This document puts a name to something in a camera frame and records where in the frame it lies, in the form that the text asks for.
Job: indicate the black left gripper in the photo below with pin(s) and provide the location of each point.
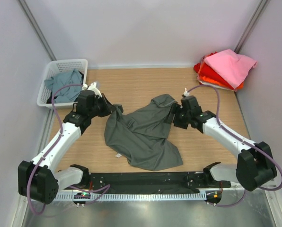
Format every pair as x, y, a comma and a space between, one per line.
109, 108

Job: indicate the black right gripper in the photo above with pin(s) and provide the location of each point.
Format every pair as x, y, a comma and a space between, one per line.
176, 109

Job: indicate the dark grey t-shirt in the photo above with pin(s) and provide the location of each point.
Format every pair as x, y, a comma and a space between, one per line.
142, 136

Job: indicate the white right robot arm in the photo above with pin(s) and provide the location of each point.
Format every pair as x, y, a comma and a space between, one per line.
254, 165

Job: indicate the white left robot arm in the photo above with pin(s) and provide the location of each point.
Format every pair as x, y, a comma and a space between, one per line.
37, 179

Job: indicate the orange folded t-shirt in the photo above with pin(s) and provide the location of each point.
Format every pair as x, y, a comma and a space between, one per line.
222, 84

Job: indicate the white folded t-shirt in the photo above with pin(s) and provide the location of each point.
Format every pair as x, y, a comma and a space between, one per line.
216, 86

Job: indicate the red folded t-shirt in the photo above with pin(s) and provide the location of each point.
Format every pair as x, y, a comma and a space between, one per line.
205, 70

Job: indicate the white plastic basket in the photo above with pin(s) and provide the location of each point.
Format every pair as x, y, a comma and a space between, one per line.
62, 82

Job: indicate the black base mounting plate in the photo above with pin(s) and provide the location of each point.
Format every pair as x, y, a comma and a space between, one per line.
155, 182

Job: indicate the pink folded t-shirt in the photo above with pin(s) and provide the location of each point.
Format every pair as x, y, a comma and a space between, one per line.
232, 67

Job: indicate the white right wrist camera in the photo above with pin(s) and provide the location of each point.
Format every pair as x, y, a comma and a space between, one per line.
186, 94

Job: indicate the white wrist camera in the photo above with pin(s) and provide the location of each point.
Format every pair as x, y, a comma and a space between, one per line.
186, 94
93, 87

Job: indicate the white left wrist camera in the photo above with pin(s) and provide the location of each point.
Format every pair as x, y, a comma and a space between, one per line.
93, 87

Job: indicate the slotted white cable duct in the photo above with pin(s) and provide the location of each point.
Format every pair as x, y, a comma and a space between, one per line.
77, 196

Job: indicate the left aluminium corner post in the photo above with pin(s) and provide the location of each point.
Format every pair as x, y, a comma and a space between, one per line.
29, 15

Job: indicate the aluminium corner post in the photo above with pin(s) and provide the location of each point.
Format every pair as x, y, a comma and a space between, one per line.
29, 15
261, 7

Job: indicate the right aluminium corner post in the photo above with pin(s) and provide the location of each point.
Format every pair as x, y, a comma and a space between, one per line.
261, 7

